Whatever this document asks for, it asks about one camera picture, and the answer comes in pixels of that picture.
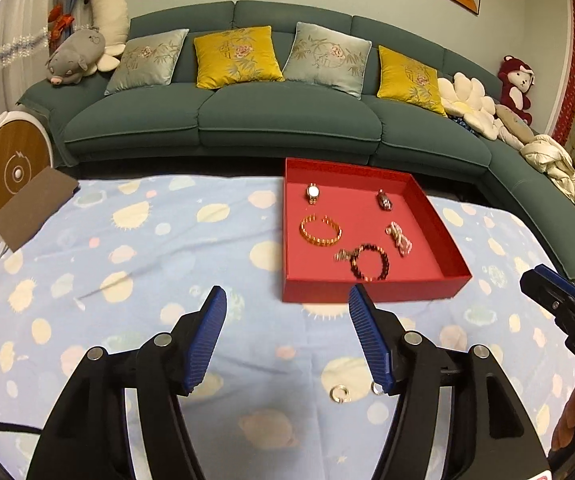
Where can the brown cardboard sheet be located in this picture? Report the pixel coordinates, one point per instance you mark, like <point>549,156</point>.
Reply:
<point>32,210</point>

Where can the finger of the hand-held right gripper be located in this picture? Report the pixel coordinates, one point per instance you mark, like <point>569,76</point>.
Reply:
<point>542,282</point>

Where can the white flower shaped cushion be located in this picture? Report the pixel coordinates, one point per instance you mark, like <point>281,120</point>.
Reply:
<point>470,102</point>

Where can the gold wristwatch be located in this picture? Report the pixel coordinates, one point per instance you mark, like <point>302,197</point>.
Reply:
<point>312,192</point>

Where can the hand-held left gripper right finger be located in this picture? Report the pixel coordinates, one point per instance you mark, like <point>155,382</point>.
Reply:
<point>367,340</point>

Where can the red cardboard box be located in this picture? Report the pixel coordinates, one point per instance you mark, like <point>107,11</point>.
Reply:
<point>417,290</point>

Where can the green fabric sofa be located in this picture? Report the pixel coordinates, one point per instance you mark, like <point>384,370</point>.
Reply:
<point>287,115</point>

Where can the yellow embroidered cushion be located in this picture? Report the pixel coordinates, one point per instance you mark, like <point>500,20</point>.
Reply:
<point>412,80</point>
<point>237,57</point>

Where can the gold bangle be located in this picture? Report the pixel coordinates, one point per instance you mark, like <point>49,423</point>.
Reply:
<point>312,238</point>

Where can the crumpled white blanket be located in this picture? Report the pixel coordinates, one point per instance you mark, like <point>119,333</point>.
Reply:
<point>560,170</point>

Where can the grey pig plush toy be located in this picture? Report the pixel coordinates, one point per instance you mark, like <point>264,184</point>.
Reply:
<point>75,57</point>

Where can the silver tinsel garland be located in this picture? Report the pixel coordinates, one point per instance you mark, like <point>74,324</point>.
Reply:
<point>2,52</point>

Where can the small hoop earring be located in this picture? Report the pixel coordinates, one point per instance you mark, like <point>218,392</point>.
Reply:
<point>333,395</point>
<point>378,388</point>

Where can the red monkey plush toy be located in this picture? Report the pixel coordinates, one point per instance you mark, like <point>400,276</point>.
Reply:
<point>516,87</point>

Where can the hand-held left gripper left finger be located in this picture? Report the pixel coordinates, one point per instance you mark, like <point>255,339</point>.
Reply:
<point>207,340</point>

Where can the long white plush toy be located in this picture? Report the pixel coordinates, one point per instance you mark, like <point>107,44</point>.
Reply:
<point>105,5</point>

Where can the beige plush cushion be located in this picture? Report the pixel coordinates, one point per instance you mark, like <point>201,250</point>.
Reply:
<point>515,122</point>

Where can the small dark red pendant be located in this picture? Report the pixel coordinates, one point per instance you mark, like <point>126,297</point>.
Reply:
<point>384,200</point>

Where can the planet print blue tablecloth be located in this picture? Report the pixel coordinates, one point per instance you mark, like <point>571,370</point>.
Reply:
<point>117,260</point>

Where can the red hanging wall decoration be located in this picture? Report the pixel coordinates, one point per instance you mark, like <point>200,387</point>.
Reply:
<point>570,70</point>

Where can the round white wooden-faced device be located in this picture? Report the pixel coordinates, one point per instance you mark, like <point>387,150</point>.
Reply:
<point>12,170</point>

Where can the grey-green embroidered cushion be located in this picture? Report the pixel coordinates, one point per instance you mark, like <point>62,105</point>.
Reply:
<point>150,62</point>

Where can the grey-blue embroidered cushion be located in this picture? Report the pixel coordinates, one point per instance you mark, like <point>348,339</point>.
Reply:
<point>327,57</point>

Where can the red ribbon bow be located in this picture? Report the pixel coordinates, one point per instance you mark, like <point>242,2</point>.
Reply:
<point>60,17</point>

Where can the white curtain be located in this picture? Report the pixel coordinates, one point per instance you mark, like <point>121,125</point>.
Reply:
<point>7,5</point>

